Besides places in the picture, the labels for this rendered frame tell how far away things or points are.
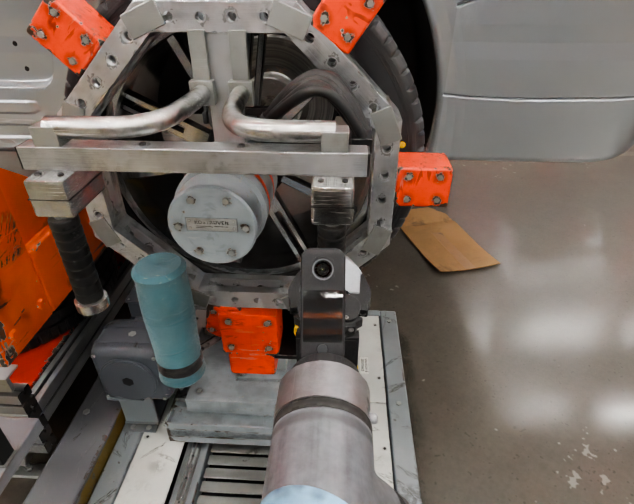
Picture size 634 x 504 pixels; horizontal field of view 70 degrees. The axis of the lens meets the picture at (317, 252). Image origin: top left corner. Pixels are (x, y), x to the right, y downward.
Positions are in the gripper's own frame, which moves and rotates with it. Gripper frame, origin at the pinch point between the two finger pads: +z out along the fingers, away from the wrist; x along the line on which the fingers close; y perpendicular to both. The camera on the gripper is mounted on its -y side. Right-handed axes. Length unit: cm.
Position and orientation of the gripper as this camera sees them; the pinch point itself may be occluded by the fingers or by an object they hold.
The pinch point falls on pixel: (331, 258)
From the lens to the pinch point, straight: 60.8
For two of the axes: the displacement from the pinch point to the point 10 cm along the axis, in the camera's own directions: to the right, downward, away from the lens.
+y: 0.0, 8.4, 5.5
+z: 0.6, -5.5, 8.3
